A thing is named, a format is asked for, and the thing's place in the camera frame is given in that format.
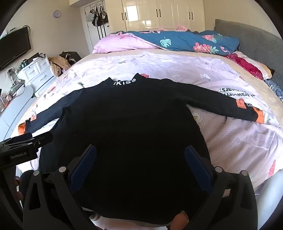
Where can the white curved chair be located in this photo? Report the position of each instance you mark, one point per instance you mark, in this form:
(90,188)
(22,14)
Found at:
(15,106)

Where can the black long-sleeve sweater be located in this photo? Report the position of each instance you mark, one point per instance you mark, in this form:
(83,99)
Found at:
(132,132)

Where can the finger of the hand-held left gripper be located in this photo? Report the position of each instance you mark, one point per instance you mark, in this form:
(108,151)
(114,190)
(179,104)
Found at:
(42,138)

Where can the blue floral pillow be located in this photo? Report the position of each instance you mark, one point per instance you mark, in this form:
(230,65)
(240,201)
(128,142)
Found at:
(183,39)

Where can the black bag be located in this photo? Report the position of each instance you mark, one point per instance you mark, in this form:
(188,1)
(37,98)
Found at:
(71,58)

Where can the white drawer cabinet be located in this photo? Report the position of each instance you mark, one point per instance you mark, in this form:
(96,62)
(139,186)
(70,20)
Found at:
(37,73)

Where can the round wall clock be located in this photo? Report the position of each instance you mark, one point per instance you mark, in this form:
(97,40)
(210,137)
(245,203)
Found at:
(56,14)

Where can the black hanging bags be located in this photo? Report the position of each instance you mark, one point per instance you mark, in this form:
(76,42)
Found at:
(99,18)

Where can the white glossy wardrobe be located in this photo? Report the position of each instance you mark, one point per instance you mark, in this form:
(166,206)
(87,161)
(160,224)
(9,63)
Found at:
(154,13)

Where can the black flat television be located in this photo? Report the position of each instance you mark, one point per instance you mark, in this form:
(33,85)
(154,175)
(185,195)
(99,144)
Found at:
(13,48)

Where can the pink printed bed sheet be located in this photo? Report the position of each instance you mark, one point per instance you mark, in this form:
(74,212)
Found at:
(176,66)

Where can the brown plush toy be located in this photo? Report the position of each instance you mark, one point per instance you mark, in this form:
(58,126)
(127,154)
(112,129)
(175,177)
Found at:
(58,66)

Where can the red patterned pillow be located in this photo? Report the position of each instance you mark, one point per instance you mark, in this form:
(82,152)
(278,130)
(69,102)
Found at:
(245,63)

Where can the blue patterned pillow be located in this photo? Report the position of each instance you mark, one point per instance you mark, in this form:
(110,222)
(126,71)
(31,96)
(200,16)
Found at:
(275,88)

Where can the grey padded headboard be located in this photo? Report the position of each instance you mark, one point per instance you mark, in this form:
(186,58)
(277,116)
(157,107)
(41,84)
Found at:
(249,37)

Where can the pink pillow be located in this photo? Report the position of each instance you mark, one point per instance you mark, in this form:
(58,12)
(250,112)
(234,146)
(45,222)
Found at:
(119,44)

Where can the white door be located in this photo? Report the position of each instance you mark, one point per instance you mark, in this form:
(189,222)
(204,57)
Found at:
(87,33)

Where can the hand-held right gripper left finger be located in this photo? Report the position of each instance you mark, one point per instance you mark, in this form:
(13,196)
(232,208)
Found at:
(85,164)

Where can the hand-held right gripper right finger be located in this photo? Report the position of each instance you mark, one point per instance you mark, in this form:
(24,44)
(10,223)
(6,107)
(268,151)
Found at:
(197,168)

